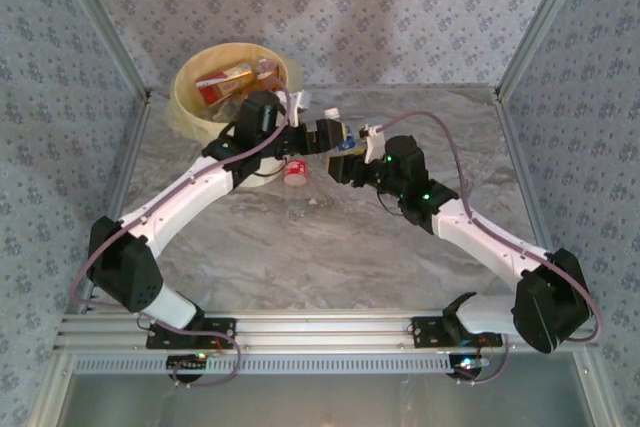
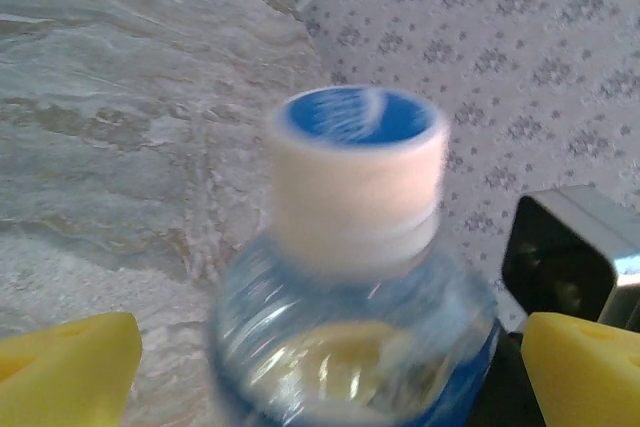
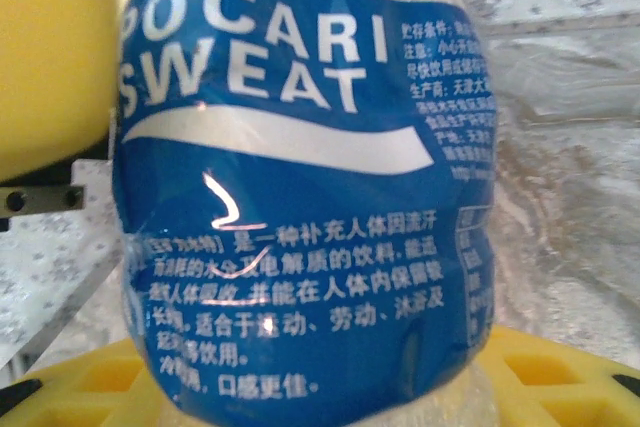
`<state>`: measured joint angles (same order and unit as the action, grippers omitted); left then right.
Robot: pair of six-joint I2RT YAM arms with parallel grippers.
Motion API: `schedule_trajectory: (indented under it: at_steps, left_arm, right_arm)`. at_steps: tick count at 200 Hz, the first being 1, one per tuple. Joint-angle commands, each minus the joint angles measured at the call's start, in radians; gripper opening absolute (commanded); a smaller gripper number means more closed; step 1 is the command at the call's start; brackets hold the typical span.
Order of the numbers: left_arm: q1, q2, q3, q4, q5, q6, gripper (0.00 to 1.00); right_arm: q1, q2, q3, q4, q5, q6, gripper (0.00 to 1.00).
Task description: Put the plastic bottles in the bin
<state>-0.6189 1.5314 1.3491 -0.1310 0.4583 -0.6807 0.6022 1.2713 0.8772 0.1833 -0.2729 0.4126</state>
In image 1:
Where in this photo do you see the blue label water bottle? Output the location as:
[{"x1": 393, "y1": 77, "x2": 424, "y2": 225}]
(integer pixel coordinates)
[{"x1": 323, "y1": 106, "x2": 357, "y2": 151}]

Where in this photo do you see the brown tea bottle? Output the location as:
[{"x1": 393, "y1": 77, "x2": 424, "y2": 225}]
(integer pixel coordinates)
[{"x1": 254, "y1": 58, "x2": 282, "y2": 94}]

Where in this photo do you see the red label clear bottle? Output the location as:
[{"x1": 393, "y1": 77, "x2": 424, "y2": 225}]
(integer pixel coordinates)
[{"x1": 283, "y1": 158, "x2": 310, "y2": 222}]

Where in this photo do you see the large red orange bottle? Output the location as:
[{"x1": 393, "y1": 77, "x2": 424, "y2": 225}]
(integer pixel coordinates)
[{"x1": 195, "y1": 61, "x2": 255, "y2": 107}]

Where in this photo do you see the yellow plastic bucket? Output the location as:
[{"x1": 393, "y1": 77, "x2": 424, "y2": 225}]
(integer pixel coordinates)
[{"x1": 166, "y1": 43, "x2": 304, "y2": 141}]

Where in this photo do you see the black controller board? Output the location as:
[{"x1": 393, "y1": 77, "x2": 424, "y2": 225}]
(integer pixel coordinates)
[
  {"x1": 448, "y1": 354, "x2": 494, "y2": 382},
  {"x1": 166, "y1": 353, "x2": 210, "y2": 383}
]

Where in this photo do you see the grey metal panel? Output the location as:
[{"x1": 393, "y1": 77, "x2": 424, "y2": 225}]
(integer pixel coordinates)
[{"x1": 59, "y1": 374, "x2": 596, "y2": 427}]

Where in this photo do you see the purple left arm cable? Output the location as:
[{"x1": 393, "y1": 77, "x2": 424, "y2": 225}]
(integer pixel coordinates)
[{"x1": 68, "y1": 77, "x2": 296, "y2": 328}]

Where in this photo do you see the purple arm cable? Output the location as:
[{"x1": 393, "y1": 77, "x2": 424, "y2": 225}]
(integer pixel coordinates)
[
  {"x1": 369, "y1": 111, "x2": 604, "y2": 343},
  {"x1": 68, "y1": 77, "x2": 296, "y2": 328}
]

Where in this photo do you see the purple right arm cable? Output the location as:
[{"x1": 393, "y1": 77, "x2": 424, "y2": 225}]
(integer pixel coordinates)
[{"x1": 369, "y1": 111, "x2": 604, "y2": 343}]

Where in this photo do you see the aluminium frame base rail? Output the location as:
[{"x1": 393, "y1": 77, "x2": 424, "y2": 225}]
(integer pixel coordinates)
[{"x1": 53, "y1": 311, "x2": 599, "y2": 351}]

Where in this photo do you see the aluminium frame post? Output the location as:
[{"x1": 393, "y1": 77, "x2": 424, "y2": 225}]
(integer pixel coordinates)
[
  {"x1": 49, "y1": 0, "x2": 154, "y2": 106},
  {"x1": 493, "y1": 0, "x2": 597, "y2": 103}
]

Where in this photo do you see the grey slotted cable duct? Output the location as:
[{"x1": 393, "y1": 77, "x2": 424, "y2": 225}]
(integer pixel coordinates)
[{"x1": 74, "y1": 352, "x2": 464, "y2": 376}]

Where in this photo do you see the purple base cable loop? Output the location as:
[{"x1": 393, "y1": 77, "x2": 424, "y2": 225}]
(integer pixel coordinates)
[
  {"x1": 169, "y1": 330, "x2": 245, "y2": 391},
  {"x1": 455, "y1": 325, "x2": 517, "y2": 388}
]

